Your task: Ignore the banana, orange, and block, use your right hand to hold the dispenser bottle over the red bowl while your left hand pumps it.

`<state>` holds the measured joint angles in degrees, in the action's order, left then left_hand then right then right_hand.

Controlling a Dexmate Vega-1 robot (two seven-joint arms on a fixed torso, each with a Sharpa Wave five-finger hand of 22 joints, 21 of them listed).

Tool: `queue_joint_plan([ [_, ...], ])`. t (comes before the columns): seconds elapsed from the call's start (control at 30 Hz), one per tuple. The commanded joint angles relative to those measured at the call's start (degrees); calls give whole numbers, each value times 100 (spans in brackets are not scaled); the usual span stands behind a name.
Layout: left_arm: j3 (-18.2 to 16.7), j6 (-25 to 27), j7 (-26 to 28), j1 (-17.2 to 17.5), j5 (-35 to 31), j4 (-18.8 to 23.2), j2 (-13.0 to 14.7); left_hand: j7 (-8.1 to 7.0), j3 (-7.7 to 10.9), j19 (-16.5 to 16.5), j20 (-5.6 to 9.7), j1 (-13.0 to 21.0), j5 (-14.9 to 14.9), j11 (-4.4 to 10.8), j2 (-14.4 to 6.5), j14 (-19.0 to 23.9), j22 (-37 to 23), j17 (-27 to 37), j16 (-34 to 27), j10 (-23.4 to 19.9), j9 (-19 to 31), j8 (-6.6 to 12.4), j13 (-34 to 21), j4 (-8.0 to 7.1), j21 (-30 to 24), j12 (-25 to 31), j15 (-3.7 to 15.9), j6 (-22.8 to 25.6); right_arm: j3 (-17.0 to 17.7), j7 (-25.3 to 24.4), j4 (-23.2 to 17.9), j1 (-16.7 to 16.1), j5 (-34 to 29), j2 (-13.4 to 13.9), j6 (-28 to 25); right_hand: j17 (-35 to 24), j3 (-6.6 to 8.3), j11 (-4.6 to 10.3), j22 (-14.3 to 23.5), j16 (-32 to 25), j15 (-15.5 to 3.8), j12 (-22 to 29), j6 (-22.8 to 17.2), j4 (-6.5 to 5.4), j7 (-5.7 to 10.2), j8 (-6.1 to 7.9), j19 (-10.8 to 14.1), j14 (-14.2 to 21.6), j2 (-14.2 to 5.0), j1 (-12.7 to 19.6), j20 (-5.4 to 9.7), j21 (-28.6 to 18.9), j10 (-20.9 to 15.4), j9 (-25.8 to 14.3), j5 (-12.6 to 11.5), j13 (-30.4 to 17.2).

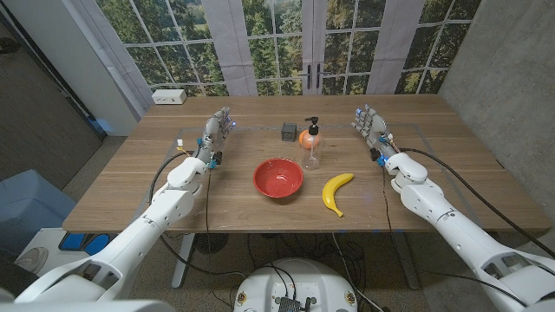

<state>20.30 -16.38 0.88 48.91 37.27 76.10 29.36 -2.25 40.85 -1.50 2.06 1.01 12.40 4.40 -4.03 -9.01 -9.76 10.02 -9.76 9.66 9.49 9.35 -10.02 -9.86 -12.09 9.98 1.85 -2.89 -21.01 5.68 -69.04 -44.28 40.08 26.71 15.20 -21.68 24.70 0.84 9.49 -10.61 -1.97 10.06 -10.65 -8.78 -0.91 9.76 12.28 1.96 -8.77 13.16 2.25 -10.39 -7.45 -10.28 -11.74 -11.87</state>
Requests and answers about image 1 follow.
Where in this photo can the grey block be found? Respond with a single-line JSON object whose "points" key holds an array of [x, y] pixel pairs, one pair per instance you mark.
{"points": [[289, 132]]}

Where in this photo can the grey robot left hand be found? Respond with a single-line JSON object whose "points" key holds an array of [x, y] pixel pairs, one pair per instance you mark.
{"points": [[212, 134]]}

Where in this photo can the clear pump dispenser bottle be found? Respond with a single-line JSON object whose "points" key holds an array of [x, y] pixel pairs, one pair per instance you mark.
{"points": [[311, 161]]}

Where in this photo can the red bowl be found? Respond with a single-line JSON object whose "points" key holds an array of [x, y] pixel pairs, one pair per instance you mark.
{"points": [[277, 180]]}

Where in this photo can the table leg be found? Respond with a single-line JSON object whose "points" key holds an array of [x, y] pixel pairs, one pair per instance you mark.
{"points": [[182, 260], [407, 260]]}

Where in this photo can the blue bin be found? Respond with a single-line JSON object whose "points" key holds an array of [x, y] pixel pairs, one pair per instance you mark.
{"points": [[26, 208]]}

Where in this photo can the white board with blue shapes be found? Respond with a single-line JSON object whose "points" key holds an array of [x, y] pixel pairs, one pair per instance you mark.
{"points": [[43, 247]]}

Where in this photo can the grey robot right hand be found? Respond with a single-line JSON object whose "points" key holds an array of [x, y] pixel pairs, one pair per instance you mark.
{"points": [[374, 128]]}

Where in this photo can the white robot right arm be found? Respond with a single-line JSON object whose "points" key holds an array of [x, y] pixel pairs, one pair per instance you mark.
{"points": [[455, 229]]}

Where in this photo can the white power strip box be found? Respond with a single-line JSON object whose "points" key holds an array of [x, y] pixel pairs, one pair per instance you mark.
{"points": [[169, 96]]}

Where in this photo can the yellow banana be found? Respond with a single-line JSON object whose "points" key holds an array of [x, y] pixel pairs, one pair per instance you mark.
{"points": [[331, 190]]}

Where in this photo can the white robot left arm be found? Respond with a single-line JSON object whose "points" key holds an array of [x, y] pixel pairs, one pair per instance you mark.
{"points": [[143, 229]]}

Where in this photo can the printed window forest backdrop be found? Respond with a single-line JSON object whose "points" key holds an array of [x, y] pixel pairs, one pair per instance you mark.
{"points": [[173, 43]]}

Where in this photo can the white robot torso base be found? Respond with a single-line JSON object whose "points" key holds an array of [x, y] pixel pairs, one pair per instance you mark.
{"points": [[295, 281]]}

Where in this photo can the small white connector plug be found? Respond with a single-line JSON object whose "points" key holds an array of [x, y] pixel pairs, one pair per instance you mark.
{"points": [[180, 142]]}

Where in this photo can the orange fruit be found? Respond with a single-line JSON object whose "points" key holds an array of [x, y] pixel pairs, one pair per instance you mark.
{"points": [[303, 138]]}

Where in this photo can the dark round floor fan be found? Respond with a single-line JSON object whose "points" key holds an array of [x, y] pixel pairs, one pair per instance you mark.
{"points": [[211, 242]]}

